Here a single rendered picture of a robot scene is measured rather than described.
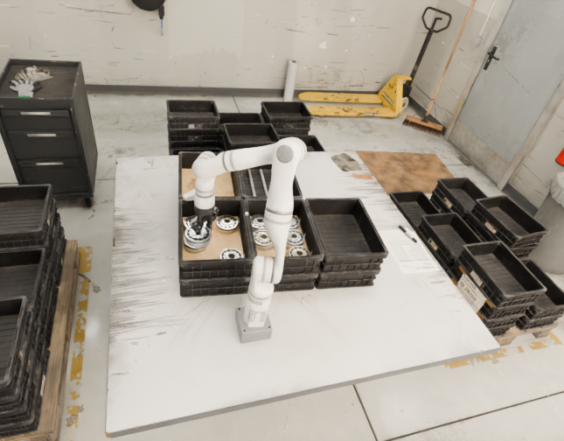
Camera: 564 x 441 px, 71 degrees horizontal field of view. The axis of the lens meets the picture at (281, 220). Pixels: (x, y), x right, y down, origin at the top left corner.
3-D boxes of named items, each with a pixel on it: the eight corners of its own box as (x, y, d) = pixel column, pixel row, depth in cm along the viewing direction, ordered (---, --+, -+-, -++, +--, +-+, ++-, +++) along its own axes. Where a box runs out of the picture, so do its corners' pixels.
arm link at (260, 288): (253, 269, 132) (247, 300, 143) (280, 272, 133) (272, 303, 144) (254, 249, 139) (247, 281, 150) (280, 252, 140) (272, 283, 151)
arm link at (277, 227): (295, 216, 128) (266, 213, 127) (281, 289, 137) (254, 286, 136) (292, 207, 137) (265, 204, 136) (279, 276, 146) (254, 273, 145)
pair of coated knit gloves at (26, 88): (37, 99, 242) (36, 94, 240) (2, 98, 236) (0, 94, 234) (43, 81, 259) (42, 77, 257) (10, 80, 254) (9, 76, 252)
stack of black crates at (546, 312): (554, 325, 261) (576, 304, 246) (518, 332, 252) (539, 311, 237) (513, 279, 289) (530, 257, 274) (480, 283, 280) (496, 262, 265)
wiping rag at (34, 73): (50, 84, 258) (49, 79, 256) (11, 83, 251) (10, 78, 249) (56, 67, 278) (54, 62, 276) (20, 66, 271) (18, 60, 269)
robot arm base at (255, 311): (267, 326, 155) (274, 299, 144) (243, 326, 153) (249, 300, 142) (264, 307, 162) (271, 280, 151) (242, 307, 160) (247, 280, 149)
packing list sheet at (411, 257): (442, 270, 204) (442, 269, 203) (404, 276, 197) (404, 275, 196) (410, 227, 227) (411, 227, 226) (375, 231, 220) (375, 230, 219)
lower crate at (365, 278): (374, 288, 188) (382, 271, 180) (314, 291, 181) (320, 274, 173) (348, 230, 217) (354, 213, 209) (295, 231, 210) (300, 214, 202)
